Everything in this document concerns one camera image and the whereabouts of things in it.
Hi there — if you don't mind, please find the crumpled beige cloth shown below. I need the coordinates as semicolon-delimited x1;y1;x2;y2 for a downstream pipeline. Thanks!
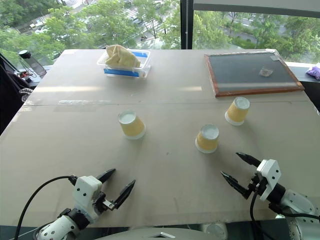
104;44;142;70

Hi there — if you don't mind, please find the silver robot torso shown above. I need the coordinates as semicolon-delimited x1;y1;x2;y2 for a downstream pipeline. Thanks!
92;223;229;240

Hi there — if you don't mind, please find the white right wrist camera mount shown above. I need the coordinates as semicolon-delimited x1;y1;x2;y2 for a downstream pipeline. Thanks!
255;158;281;202

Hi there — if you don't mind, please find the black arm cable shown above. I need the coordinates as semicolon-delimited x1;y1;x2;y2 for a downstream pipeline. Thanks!
249;184;270;240
14;175;79;240

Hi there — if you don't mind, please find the red wired electronics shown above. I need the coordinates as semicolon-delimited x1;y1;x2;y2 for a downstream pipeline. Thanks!
14;70;32;84

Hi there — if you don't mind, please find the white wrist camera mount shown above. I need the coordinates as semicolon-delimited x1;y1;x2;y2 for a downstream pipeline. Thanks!
72;175;104;222
255;158;281;202

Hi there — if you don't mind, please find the wooden framed chalkboard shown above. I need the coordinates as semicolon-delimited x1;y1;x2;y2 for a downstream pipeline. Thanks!
203;51;306;98

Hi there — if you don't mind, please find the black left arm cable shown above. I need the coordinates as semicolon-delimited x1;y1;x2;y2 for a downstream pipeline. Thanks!
14;175;79;240

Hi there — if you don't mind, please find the clear plastic container blue tape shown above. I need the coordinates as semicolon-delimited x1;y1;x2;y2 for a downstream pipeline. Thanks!
96;49;152;79

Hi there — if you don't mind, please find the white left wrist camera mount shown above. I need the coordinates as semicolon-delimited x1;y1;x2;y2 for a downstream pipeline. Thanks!
72;175;104;222

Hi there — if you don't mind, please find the black window frame post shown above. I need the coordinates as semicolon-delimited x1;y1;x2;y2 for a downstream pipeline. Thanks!
180;0;195;50

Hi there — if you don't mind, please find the purple crumpled bag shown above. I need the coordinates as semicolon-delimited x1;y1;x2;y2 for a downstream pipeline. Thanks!
306;65;320;81

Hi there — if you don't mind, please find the yellow paper cup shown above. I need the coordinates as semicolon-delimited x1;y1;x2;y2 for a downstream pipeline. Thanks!
224;96;251;126
194;124;220;154
117;110;147;140

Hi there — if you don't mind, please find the small clear plastic packet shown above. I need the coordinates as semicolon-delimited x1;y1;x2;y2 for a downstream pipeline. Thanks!
259;66;273;78

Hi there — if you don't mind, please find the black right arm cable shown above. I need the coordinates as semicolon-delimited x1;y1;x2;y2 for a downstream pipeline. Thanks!
249;184;270;240

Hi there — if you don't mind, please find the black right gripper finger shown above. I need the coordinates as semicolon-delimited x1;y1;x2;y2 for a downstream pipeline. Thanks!
235;152;261;169
220;171;251;200

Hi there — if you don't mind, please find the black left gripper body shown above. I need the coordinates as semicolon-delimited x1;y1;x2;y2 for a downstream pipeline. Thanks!
93;191;119;214

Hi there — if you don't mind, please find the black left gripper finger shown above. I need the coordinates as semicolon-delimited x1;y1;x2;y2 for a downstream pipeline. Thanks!
95;168;117;184
112;178;136;210

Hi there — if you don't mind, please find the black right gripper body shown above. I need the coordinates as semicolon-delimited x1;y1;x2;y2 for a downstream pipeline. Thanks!
248;172;267;194

